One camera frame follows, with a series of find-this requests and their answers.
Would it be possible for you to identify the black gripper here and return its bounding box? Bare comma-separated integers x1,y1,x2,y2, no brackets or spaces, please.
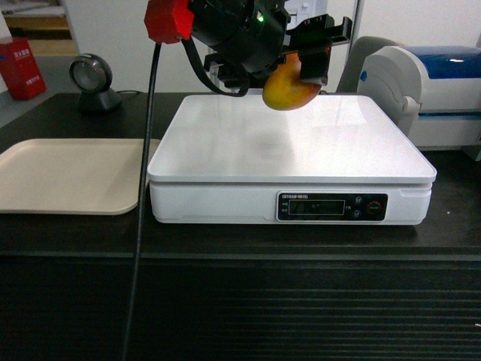
204,14,352,87

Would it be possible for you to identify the red yellow mango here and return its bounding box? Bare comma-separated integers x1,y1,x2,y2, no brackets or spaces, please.
262,53,322,111

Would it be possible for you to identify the white checkout scale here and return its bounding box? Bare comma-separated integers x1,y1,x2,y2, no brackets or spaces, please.
148,95,437,225

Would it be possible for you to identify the black checkout counter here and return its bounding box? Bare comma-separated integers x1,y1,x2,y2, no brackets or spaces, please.
0,91,481,361

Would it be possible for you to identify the white receipt printer kiosk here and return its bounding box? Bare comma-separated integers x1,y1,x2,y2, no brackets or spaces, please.
189,1,351,97

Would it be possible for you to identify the white blue label printer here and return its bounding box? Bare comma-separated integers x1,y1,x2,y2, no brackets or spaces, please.
357,46,480,148

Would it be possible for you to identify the black barcode scanner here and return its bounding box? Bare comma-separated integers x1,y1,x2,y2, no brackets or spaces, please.
69,53,122,114

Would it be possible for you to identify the red fire extinguisher box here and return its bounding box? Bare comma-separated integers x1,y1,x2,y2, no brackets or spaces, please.
1,37,46,100

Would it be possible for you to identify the beige plastic tray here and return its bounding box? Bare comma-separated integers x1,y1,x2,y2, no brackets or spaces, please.
1,138,144,215

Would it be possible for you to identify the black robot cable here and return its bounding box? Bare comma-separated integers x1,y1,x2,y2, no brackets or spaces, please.
120,37,250,361

